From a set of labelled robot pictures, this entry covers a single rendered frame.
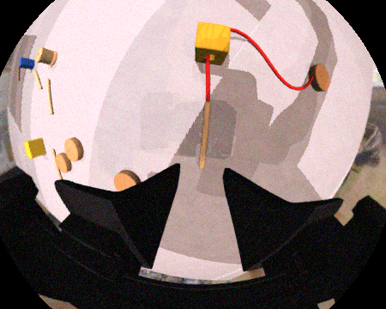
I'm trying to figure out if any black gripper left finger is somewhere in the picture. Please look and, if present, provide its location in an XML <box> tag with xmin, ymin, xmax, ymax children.
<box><xmin>53</xmin><ymin>164</ymin><xmax>180</xmax><ymax>269</ymax></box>

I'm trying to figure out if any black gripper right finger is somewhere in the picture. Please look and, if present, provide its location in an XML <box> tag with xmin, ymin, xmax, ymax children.
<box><xmin>223</xmin><ymin>168</ymin><xmax>344</xmax><ymax>272</ymax></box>

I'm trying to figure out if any orange square block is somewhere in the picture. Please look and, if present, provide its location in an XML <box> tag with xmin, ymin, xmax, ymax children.
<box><xmin>24</xmin><ymin>137</ymin><xmax>45</xmax><ymax>159</ymax></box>

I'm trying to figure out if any red string with wooden stick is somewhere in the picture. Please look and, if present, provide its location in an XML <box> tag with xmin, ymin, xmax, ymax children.
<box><xmin>199</xmin><ymin>27</ymin><xmax>314</xmax><ymax>169</ymax></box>

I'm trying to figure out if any round wooden button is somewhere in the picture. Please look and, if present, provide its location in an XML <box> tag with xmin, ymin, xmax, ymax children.
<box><xmin>309</xmin><ymin>63</ymin><xmax>330</xmax><ymax>93</ymax></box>

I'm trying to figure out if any blue rectangular block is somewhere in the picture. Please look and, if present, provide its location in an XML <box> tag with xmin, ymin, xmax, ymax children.
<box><xmin>18</xmin><ymin>58</ymin><xmax>35</xmax><ymax>70</ymax></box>

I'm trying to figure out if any round wooden disc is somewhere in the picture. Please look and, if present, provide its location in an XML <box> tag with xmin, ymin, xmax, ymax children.
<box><xmin>63</xmin><ymin>137</ymin><xmax>84</xmax><ymax>161</ymax></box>
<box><xmin>114</xmin><ymin>171</ymin><xmax>141</xmax><ymax>191</ymax></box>
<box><xmin>56</xmin><ymin>153</ymin><xmax>72</xmax><ymax>173</ymax></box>

